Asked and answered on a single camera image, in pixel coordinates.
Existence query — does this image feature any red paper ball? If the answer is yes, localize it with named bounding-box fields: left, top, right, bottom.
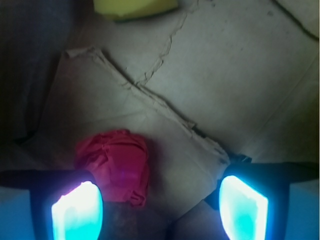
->
left=74, top=129, right=150, bottom=208

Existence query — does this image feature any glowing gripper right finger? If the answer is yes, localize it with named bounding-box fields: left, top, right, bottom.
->
left=206, top=162, right=320, bottom=240

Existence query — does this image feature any yellow sponge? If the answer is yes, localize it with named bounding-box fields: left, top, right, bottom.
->
left=93, top=0, right=179, bottom=21

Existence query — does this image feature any brown paper bag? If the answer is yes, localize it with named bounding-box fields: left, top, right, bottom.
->
left=0, top=0, right=320, bottom=240

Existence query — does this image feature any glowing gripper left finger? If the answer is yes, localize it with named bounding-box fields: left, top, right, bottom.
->
left=0, top=170, right=103, bottom=240

